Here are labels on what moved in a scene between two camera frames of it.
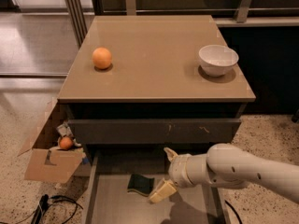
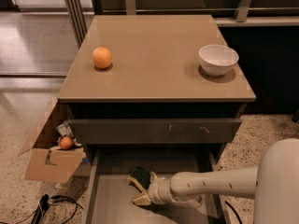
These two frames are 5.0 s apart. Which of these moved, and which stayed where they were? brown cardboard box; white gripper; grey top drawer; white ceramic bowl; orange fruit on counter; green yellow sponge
Moved: white gripper; green yellow sponge
Stayed: orange fruit on counter; white ceramic bowl; grey top drawer; brown cardboard box
